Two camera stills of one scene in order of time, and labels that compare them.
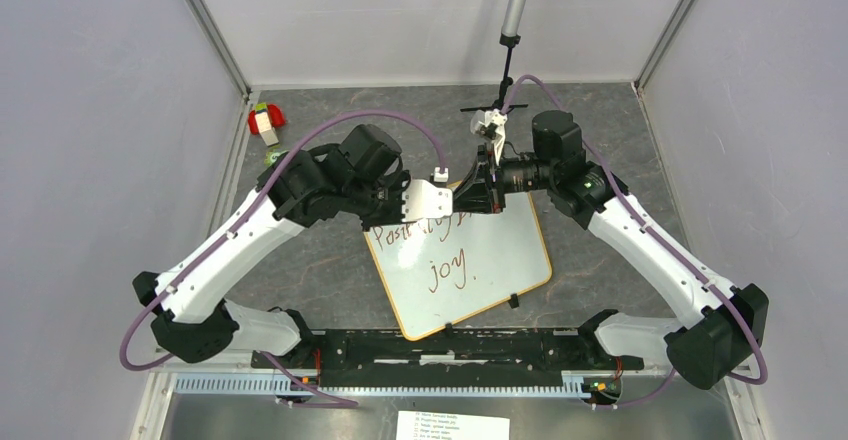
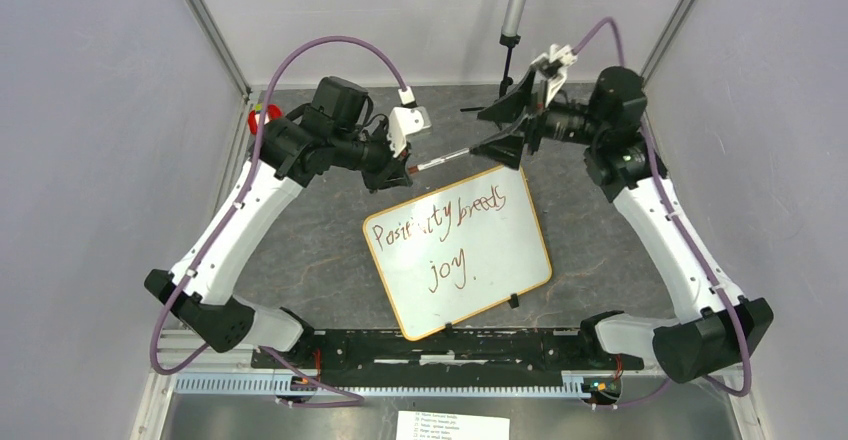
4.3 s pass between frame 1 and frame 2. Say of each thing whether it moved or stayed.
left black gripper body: moved
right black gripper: moved
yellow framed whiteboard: stayed
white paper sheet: stayed
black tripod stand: stayed
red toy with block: stayed
